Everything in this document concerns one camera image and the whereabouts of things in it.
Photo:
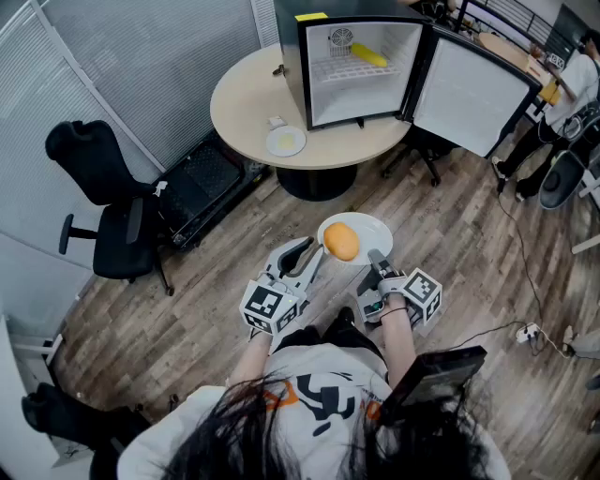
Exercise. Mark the black armrest office chair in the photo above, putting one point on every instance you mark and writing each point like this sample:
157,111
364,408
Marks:
56,412

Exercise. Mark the white power strip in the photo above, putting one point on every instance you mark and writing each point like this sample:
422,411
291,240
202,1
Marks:
527,332

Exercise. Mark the black high-back office chair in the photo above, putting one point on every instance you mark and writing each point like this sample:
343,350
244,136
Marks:
94,159

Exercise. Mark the black chest-mounted tablet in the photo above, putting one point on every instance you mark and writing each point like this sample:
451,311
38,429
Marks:
436,375

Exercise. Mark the yellow corn cob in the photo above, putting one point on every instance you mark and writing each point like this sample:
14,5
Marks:
369,55

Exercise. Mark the white cabinet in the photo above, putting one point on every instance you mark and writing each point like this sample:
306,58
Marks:
14,398

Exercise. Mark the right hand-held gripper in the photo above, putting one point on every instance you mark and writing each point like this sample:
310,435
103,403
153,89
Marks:
424,293

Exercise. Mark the black mini fridge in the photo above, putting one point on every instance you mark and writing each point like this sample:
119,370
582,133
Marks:
469,94

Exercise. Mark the black flat floor case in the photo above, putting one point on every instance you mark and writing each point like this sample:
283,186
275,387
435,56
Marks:
206,178

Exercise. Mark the pale yellow food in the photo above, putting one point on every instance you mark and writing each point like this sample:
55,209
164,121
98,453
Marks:
286,140

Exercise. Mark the black table pedestal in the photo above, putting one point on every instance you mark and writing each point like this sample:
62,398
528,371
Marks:
316,185

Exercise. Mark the orange fruit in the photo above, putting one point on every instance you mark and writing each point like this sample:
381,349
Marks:
341,241

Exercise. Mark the thin black wristband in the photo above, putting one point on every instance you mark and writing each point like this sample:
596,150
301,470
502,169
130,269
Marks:
393,312

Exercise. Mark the person's white printed t-shirt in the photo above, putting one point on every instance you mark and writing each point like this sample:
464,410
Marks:
290,361

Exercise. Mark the small black clip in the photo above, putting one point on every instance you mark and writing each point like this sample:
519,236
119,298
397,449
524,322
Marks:
279,71

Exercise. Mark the black chair with star base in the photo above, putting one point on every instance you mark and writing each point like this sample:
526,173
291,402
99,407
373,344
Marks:
429,159

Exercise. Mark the light wooden desk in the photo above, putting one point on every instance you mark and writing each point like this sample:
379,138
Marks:
506,49

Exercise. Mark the white desk frame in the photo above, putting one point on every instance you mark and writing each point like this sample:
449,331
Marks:
586,244

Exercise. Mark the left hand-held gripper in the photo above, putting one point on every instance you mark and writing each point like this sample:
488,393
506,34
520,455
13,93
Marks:
269,304

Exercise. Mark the small white box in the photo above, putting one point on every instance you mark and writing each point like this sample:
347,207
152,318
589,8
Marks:
276,123

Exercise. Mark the white plate with yellow food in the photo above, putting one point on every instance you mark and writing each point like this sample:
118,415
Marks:
273,143

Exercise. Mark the grey shell chair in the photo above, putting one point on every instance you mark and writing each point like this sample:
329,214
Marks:
558,183

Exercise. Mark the white fan vent cover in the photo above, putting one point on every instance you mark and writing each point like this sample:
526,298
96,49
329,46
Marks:
340,38

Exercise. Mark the person's right forearm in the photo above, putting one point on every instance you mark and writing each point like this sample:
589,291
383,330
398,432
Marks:
398,342

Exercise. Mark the person's left forearm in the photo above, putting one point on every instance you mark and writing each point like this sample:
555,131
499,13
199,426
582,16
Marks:
253,356

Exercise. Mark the person's black trousers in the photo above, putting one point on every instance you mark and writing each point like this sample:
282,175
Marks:
347,333

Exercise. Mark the plain white plate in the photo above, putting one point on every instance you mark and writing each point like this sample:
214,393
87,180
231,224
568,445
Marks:
375,234

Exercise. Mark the yellow rectangular sticker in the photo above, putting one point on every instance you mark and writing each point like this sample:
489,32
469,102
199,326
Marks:
310,17

